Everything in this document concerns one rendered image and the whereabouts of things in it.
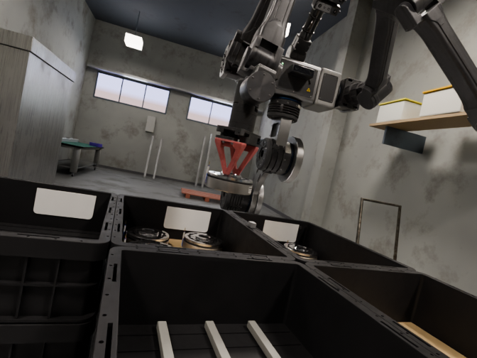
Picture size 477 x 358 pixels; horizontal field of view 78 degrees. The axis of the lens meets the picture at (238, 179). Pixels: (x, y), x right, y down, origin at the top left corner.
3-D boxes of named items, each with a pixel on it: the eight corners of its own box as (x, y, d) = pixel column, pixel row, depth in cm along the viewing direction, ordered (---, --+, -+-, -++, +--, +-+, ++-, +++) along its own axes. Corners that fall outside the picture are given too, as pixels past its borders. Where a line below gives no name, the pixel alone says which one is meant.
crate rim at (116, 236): (116, 202, 76) (118, 193, 75) (223, 217, 87) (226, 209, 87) (106, 262, 38) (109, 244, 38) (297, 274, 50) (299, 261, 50)
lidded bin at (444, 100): (495, 122, 271) (502, 92, 270) (461, 111, 261) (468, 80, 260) (446, 126, 320) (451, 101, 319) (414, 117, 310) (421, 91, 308)
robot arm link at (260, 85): (279, 66, 66) (245, 49, 64) (301, 51, 55) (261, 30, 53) (260, 116, 67) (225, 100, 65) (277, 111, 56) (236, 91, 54)
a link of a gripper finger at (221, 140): (248, 178, 66) (258, 137, 65) (235, 177, 60) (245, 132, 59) (223, 172, 69) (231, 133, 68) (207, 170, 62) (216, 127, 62)
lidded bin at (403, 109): (427, 127, 340) (432, 106, 339) (400, 119, 331) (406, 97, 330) (397, 130, 385) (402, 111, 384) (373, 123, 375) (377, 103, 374)
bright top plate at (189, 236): (179, 232, 78) (180, 230, 78) (215, 236, 83) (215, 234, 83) (189, 245, 69) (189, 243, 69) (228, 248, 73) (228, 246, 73)
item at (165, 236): (125, 226, 73) (126, 224, 73) (166, 231, 77) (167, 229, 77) (125, 239, 64) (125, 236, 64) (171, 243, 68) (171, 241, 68)
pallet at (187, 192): (225, 199, 830) (226, 195, 829) (233, 206, 738) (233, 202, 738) (179, 192, 796) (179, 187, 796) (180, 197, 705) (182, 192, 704)
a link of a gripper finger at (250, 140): (252, 178, 68) (261, 138, 67) (239, 177, 62) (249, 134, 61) (227, 172, 71) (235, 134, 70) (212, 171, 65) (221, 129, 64)
